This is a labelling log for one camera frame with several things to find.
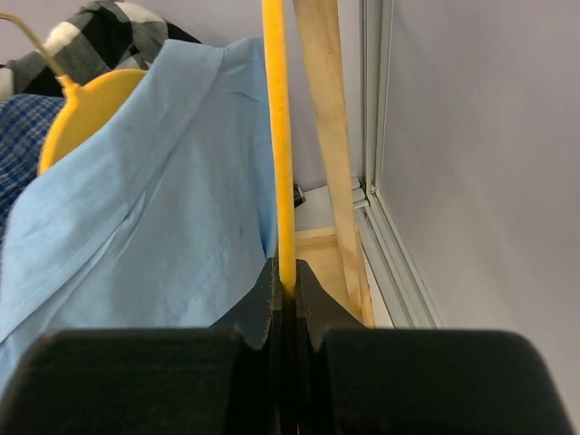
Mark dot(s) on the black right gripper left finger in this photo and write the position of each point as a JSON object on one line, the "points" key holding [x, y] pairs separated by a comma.
{"points": [[253, 314]]}

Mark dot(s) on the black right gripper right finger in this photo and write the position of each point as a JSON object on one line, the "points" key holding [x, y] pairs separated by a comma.
{"points": [[316, 312]]}

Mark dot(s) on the yellow hanger of white shirt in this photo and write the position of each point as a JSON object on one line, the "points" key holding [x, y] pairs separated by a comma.
{"points": [[273, 20]]}

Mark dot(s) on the light blue shirt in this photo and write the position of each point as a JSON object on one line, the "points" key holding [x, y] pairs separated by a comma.
{"points": [[163, 218]]}

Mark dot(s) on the yellow hanger of blue shirt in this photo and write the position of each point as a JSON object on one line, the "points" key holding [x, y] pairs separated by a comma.
{"points": [[88, 107]]}

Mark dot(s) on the blue plaid shirt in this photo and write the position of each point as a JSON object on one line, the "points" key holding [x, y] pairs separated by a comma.
{"points": [[25, 122]]}

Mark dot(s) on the black white checkered shirt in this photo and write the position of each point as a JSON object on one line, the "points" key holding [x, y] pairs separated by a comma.
{"points": [[103, 36]]}

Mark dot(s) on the wooden clothes rack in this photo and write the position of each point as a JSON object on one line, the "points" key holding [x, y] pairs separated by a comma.
{"points": [[319, 30]]}

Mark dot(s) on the aluminium corner frame post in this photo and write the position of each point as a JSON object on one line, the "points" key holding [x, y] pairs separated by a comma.
{"points": [[399, 295]]}

